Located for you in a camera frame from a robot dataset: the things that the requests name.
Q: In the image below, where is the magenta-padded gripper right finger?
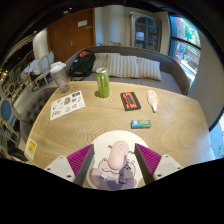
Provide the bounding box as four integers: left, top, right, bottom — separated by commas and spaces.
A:
134, 142, 184, 185

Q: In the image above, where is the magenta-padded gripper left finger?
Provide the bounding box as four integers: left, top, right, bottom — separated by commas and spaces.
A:
44, 143, 96, 187

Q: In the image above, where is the pink computer mouse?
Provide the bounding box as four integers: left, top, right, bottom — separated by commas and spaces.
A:
107, 140, 130, 170

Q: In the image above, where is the white cartoon mouse pad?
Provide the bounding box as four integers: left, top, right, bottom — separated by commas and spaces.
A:
86, 130, 149, 191

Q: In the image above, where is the yellow square label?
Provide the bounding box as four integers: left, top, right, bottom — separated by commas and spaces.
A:
24, 137, 38, 160

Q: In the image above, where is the small teal pack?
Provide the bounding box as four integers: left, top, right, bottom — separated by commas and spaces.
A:
130, 119, 152, 129

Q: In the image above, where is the white sticker sheet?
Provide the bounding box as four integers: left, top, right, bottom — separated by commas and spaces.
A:
49, 90, 86, 121

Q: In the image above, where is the white squeeze tube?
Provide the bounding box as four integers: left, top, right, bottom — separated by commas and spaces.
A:
146, 89, 159, 113

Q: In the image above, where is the black box with red print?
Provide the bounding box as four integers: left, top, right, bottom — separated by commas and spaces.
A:
119, 91, 142, 112

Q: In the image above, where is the group of blue chairs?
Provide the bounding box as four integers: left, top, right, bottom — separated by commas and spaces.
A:
0, 79, 21, 148

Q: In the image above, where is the grey curved sofa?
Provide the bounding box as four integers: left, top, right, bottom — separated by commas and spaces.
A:
64, 45, 191, 96

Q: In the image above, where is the clear shaker bottle white lid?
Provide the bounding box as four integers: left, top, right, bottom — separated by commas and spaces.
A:
49, 61, 71, 94

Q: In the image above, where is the green drink can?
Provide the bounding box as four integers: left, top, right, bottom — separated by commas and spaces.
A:
95, 67, 111, 99

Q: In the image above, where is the person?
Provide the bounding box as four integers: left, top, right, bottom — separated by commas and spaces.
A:
24, 59, 43, 83

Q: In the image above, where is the group of white chairs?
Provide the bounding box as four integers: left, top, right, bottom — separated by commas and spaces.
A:
33, 50, 55, 86

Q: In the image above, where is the black backpack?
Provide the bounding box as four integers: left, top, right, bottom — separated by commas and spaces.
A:
68, 49, 97, 81

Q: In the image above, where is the dark-framed window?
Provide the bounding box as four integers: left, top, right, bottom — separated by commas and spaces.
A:
168, 15, 202, 79

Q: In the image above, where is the brown wooden door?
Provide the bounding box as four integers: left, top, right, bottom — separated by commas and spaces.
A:
46, 8, 96, 63

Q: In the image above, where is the green plant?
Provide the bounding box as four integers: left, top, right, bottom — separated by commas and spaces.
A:
96, 40, 123, 47

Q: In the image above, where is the arched glass cabinet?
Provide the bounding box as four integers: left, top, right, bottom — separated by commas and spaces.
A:
129, 12, 162, 52

